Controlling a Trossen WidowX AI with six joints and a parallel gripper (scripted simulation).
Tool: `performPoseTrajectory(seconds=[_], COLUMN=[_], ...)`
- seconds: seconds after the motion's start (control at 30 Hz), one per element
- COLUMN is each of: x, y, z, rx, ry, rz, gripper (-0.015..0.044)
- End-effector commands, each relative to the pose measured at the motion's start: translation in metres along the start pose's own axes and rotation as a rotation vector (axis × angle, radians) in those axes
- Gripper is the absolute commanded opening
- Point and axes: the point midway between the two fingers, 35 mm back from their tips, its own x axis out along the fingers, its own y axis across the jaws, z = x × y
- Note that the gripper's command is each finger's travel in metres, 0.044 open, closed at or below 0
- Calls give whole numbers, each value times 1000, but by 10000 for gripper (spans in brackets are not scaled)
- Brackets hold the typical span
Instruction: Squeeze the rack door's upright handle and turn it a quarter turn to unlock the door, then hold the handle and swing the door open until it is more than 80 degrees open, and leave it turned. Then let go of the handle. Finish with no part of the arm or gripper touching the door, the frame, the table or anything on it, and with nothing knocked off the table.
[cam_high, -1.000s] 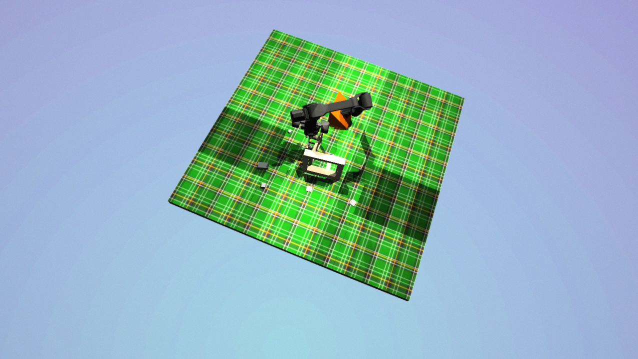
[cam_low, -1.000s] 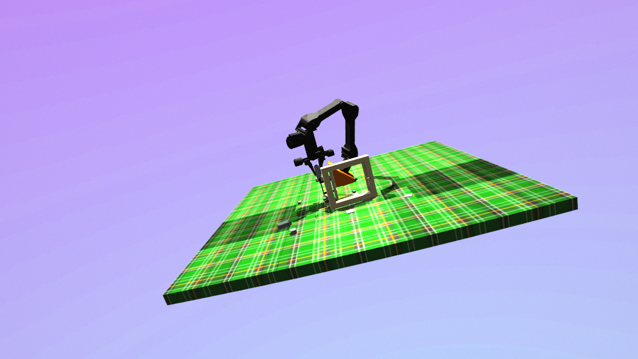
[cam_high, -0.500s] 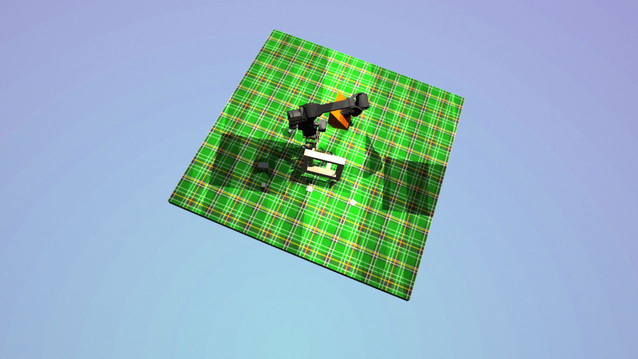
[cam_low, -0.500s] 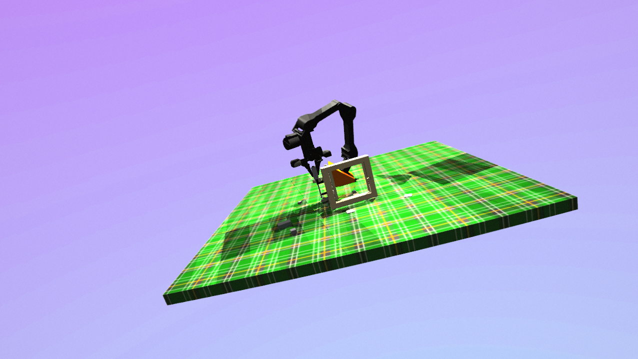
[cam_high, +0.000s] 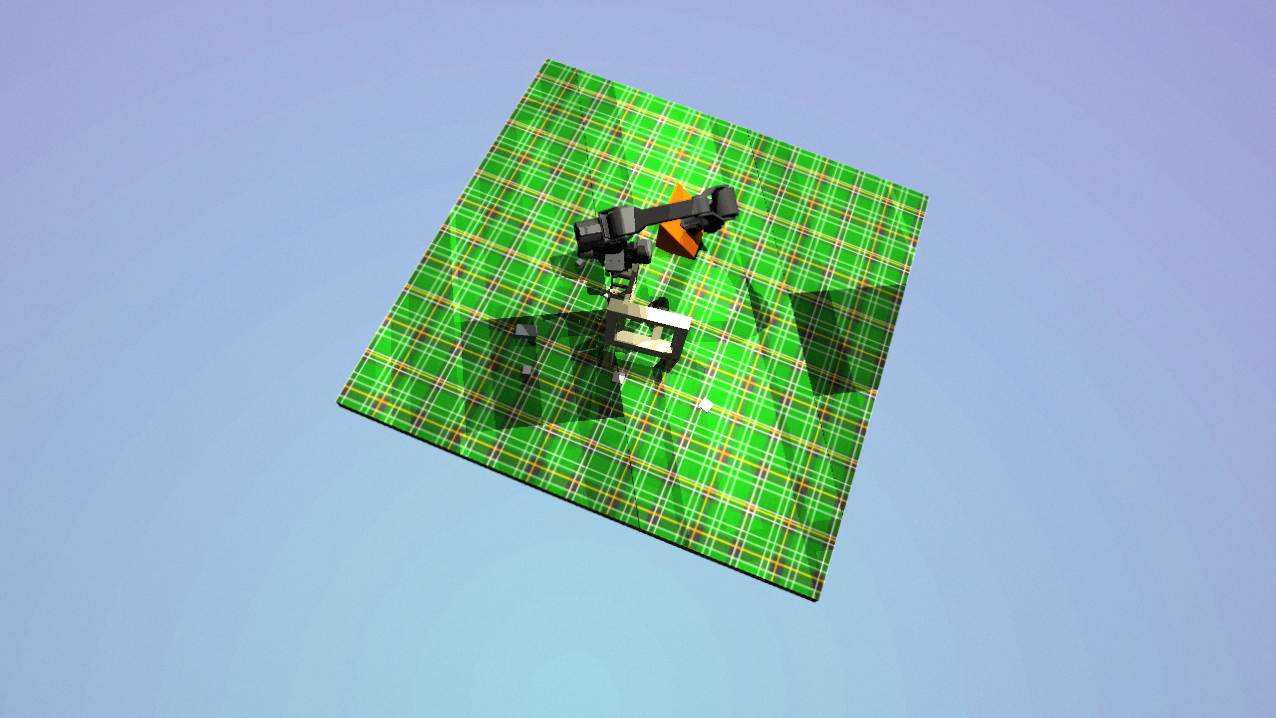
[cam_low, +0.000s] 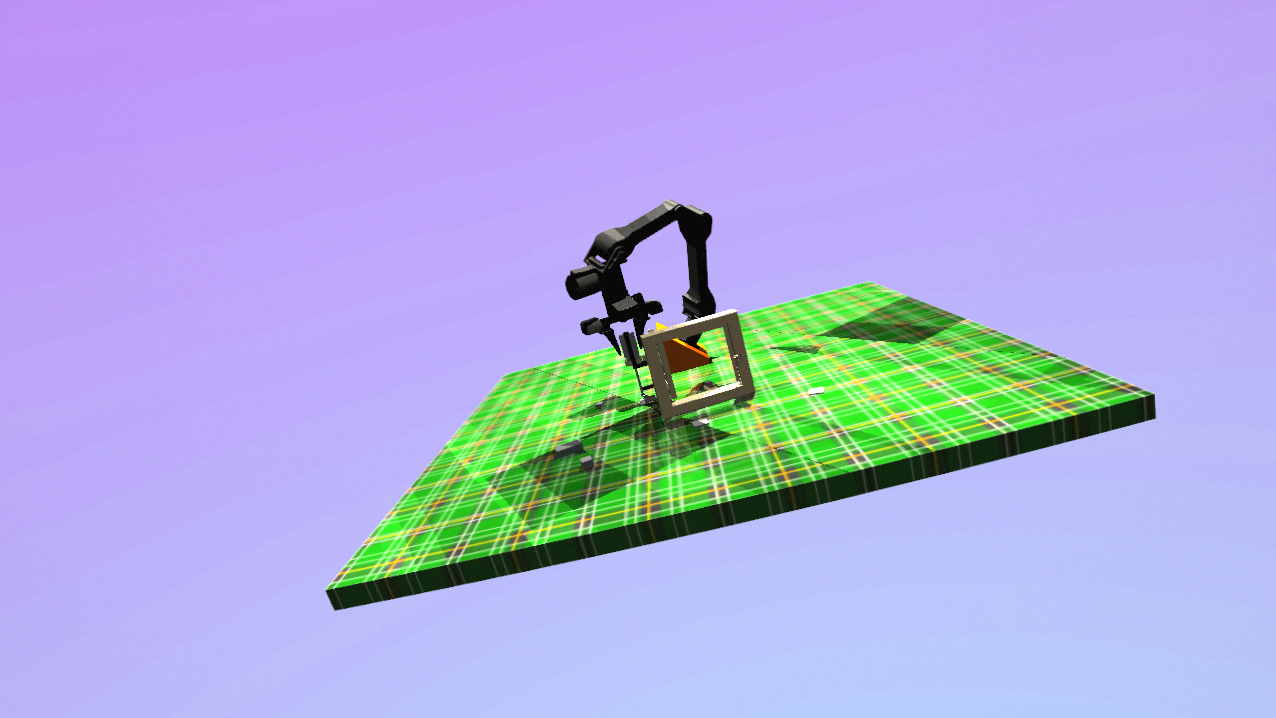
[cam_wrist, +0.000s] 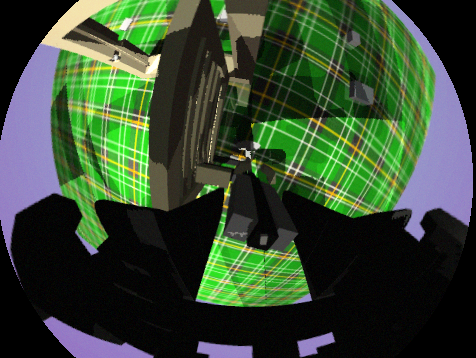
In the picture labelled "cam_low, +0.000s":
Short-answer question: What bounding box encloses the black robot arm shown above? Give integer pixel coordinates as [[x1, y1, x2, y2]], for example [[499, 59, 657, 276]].
[[565, 199, 716, 323]]

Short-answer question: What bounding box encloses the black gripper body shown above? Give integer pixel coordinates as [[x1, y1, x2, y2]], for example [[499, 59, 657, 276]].
[[581, 284, 664, 335]]

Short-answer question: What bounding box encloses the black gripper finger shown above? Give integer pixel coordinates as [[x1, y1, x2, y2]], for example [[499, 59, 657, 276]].
[[633, 318, 649, 349], [598, 328, 621, 356]]

